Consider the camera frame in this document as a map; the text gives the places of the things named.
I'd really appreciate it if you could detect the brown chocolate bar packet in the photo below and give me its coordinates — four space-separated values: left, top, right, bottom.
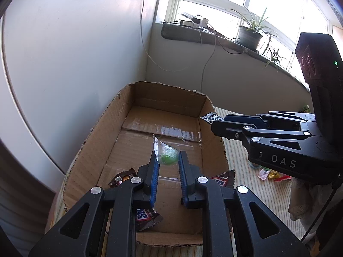
210 170 237 188
135 207 164 232

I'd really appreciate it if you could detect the potted spider plant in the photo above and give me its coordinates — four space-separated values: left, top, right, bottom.
226 7 286 72

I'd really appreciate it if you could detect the thin black cable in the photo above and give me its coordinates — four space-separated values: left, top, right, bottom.
161 16 245 55

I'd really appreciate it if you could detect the green jelly cup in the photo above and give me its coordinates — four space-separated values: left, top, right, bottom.
152 134 179 166

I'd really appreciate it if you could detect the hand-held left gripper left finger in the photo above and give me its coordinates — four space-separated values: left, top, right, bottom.
28 151 161 257

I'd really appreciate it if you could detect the white cable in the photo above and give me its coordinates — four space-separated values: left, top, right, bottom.
140 0 216 72

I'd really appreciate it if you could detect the power strip with cables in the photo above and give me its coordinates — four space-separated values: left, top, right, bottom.
179 15 210 30

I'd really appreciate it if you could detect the small brown chocolate packet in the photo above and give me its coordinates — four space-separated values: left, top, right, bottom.
108 167 137 188

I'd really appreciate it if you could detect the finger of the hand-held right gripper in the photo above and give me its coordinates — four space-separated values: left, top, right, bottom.
224 111 317 125
211 120 326 153

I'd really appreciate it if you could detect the dark stone windowsill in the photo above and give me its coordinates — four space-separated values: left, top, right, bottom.
161 23 311 89

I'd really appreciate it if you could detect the striped bedsheet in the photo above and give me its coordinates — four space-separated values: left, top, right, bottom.
44 106 322 257

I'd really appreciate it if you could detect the brown cardboard box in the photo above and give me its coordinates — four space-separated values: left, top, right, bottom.
55 81 230 247

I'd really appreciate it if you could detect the silver black snack wrapper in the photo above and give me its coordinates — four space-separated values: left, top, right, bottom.
200 112 224 125

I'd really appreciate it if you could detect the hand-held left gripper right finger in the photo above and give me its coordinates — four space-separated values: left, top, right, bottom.
178 151 311 257

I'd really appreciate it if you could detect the grey cable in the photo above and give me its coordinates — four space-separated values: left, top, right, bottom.
200 31 218 92

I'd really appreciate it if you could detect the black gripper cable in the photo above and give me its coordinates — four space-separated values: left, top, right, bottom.
300 175 343 245

